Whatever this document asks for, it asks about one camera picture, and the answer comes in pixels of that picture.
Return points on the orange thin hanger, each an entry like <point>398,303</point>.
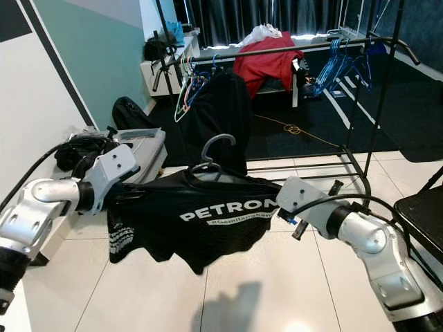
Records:
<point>195,81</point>

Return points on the red garment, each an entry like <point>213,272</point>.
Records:
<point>266,66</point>

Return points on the green thin hanger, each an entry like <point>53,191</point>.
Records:
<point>178,111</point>

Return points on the white desk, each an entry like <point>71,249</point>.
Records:
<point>214,50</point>

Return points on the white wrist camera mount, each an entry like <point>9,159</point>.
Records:
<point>114,169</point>
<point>308,200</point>

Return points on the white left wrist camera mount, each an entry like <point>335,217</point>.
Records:
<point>114,169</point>

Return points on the plain black shirt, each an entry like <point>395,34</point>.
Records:
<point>218,117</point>

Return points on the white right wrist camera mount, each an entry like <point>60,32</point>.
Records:
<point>308,200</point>

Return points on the white plastic bag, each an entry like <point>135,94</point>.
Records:
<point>263,33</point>

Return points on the white shelf unit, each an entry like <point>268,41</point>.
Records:
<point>152,72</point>

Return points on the grey plastic hanger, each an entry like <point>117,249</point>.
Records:
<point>221,136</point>

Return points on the black backpack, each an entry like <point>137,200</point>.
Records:
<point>131,114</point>

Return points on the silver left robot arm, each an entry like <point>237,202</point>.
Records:
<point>41,214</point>

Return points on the black bag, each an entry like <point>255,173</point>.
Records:
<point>158,47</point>

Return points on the light blue plastic hanger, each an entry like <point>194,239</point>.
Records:
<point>360,62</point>
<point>329,72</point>

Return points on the black metal clothes rack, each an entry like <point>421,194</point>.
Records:
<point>225,56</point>

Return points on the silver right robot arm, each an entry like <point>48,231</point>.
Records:
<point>374,242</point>

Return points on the black Petronas printed shirt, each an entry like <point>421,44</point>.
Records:
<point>201,235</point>

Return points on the black curtain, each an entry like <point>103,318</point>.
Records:
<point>284,15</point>

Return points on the blue packet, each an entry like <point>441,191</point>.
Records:
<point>174,30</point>

